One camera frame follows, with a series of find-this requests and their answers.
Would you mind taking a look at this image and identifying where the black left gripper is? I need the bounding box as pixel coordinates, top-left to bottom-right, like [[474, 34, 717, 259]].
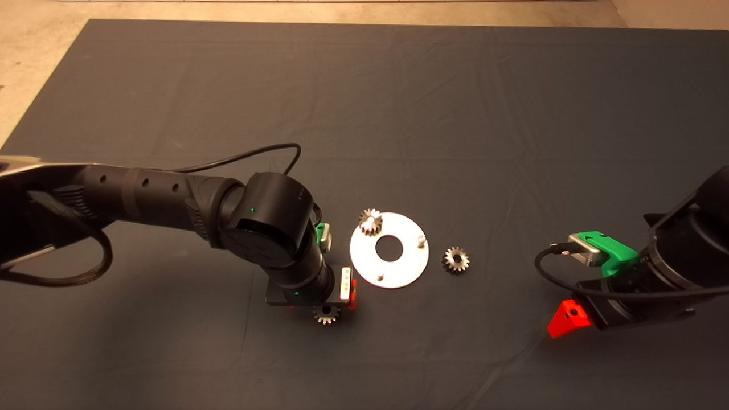
[[266, 265, 358, 311]]

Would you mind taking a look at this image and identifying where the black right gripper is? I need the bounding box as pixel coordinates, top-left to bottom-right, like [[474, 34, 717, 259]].
[[547, 261, 695, 339]]

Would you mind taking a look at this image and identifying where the dark steel planetary gear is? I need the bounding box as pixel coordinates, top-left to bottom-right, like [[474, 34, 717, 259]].
[[442, 246, 470, 274], [359, 208, 383, 236]]

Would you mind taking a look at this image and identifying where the round metal carrier plate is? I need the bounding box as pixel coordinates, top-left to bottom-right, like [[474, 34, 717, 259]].
[[349, 212, 429, 289]]

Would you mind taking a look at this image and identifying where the dark grey table cloth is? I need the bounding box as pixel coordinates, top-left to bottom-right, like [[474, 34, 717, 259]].
[[0, 19, 729, 410]]

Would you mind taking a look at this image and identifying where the black camera cable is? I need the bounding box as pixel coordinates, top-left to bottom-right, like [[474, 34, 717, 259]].
[[534, 243, 729, 298]]

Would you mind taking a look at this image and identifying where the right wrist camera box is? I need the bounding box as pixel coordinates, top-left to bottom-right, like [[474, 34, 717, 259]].
[[568, 233, 603, 267]]

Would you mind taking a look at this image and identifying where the right green camera mount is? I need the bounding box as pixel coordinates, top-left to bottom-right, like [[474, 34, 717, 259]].
[[575, 229, 637, 278]]

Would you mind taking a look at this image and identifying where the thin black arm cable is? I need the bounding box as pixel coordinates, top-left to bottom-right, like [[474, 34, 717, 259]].
[[171, 142, 302, 176]]

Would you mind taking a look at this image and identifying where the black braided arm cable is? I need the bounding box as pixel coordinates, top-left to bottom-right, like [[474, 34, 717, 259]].
[[0, 227, 113, 287]]

